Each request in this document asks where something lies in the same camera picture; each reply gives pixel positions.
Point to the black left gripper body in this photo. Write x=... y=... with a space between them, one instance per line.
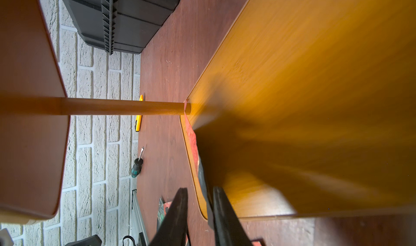
x=94 y=240

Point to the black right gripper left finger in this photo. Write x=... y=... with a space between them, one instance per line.
x=173 y=230

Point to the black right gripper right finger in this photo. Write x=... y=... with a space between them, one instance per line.
x=227 y=227

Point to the green tea bag left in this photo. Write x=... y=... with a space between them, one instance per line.
x=163 y=208

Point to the yellow wooden two-tier shelf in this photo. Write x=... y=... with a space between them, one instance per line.
x=307 y=102

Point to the black plastic toolbox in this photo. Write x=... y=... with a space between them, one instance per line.
x=119 y=25

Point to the aluminium frame rail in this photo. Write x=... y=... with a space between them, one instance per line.
x=138 y=230

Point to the green handled screwdriver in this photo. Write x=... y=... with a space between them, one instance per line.
x=138 y=164

